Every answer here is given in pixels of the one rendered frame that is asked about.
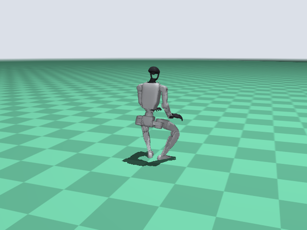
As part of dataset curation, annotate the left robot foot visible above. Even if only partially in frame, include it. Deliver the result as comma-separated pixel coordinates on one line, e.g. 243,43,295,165
148,151,154,158

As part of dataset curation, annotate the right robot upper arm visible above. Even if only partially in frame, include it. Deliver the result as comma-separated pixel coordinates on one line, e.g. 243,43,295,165
159,85,168,109

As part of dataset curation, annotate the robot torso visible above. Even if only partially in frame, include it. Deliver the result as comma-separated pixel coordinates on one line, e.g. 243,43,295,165
141,81,161,127

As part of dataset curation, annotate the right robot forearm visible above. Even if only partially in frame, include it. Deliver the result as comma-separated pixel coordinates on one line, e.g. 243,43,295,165
164,103,172,119

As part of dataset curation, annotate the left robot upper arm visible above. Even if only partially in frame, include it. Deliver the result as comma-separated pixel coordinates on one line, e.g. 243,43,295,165
137,83,143,105

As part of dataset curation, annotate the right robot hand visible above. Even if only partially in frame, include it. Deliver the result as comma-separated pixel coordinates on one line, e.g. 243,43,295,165
169,114,183,121

